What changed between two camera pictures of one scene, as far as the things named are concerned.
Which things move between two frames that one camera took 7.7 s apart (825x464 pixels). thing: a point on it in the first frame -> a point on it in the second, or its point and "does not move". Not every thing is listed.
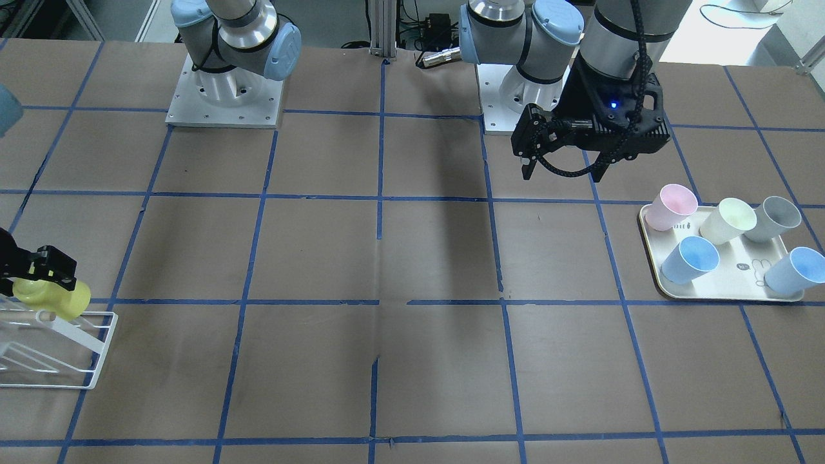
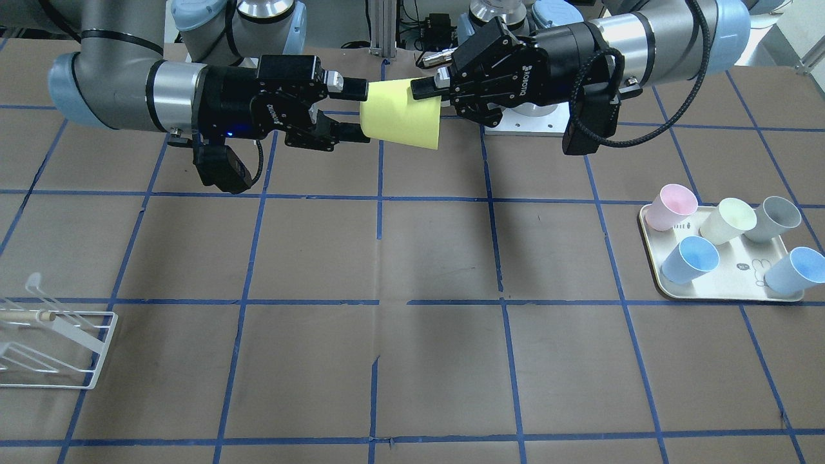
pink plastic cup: (675, 203) does not move
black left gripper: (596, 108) -> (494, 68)
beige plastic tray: (686, 265) does not move
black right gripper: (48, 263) -> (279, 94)
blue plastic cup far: (803, 268) does not move
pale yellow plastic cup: (731, 219) does not move
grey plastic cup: (775, 216) does not move
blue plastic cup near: (693, 257) does not move
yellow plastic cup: (52, 296) -> (390, 114)
